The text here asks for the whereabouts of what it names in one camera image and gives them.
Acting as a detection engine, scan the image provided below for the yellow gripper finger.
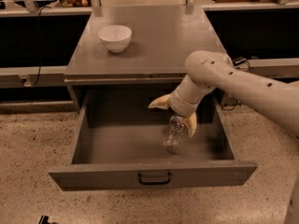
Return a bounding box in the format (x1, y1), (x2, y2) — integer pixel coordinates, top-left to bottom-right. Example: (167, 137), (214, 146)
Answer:
(184, 113), (197, 137)
(149, 94), (170, 110)

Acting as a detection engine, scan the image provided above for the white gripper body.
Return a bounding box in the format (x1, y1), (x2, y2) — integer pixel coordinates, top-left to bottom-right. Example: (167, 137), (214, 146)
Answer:
(168, 90), (199, 118)

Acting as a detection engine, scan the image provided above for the clear plastic water bottle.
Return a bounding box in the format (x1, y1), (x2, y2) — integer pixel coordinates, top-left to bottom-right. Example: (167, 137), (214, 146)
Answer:
(164, 115), (187, 154)

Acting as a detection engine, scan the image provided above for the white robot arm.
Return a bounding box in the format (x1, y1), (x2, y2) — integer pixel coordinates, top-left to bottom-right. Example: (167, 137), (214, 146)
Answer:
(149, 51), (299, 224)

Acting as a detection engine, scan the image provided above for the grey cabinet counter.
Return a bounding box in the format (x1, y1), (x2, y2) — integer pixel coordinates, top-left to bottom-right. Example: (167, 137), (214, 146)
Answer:
(64, 6), (231, 111)

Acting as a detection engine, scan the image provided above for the grey open top drawer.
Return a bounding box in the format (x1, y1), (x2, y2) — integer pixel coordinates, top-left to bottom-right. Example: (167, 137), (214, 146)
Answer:
(50, 90), (257, 190)

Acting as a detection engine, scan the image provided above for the white ceramic bowl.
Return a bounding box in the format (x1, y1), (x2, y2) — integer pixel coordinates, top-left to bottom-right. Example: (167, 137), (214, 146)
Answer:
(98, 25), (132, 53)

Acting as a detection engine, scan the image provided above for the black object on floor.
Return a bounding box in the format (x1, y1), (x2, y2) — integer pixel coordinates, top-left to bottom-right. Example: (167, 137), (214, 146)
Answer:
(38, 216), (50, 224)

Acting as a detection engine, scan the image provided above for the black drawer handle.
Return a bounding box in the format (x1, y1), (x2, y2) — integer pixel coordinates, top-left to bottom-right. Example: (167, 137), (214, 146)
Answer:
(137, 173), (172, 186)

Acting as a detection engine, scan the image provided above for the grey rail lower shelf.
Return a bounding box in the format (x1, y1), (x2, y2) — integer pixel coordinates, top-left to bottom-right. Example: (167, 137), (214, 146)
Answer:
(0, 66), (66, 89)

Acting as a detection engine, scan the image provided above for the black cable left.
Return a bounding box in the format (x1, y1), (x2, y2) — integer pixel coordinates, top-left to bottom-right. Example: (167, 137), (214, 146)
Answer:
(31, 5), (53, 88)

